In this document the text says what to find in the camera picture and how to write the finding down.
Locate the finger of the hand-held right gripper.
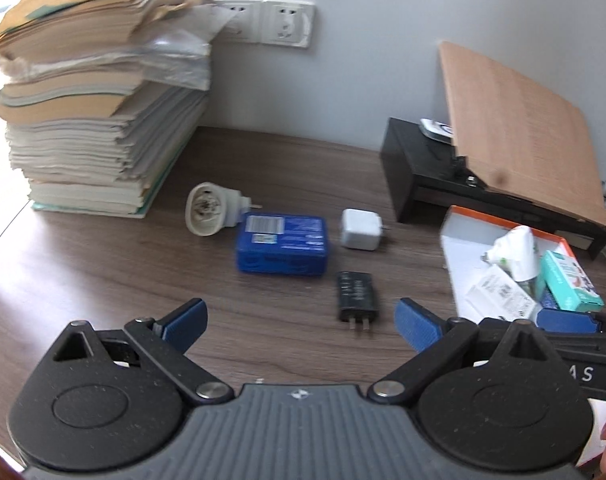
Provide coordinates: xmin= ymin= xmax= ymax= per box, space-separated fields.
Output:
xmin=536 ymin=308 xmax=606 ymax=347

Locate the brown wooden board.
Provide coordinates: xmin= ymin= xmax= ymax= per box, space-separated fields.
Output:
xmin=438 ymin=41 xmax=606 ymax=226

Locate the black charger plug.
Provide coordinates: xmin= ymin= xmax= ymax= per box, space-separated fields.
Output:
xmin=336 ymin=270 xmax=380 ymax=337

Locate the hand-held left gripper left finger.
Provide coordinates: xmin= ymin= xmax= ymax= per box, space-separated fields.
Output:
xmin=53 ymin=298 xmax=235 ymax=407

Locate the round white plug-in heater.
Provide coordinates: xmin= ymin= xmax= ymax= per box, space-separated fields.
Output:
xmin=185 ymin=182 xmax=264 ymax=238

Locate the white labelled carton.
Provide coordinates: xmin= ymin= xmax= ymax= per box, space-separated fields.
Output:
xmin=466 ymin=264 xmax=543 ymax=321

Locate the black desk stand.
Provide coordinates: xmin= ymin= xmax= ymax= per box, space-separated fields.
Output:
xmin=380 ymin=117 xmax=606 ymax=261

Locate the small white device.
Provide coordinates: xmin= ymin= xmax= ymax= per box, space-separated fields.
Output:
xmin=418 ymin=118 xmax=455 ymax=144

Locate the blue carton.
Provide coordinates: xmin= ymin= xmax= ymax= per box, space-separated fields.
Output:
xmin=234 ymin=212 xmax=330 ymax=279

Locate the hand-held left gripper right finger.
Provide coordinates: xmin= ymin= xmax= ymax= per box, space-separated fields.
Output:
xmin=367 ymin=298 xmax=560 ymax=405

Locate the teal carton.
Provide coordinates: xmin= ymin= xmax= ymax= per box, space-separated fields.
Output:
xmin=533 ymin=250 xmax=605 ymax=312

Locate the white box orange rim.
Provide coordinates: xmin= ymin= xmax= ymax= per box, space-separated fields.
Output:
xmin=439 ymin=205 xmax=603 ymax=326

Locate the white wall socket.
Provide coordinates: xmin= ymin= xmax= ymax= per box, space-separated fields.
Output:
xmin=214 ymin=0 xmax=265 ymax=44
xmin=260 ymin=0 xmax=317 ymax=50

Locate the white plug-in vaporizer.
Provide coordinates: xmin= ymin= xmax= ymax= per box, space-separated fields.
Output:
xmin=480 ymin=225 xmax=540 ymax=284

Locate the stack of books and papers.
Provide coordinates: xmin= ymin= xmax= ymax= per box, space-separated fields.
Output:
xmin=0 ymin=0 xmax=235 ymax=219

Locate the white charger cube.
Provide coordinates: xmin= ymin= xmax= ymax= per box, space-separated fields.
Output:
xmin=340 ymin=208 xmax=392 ymax=252

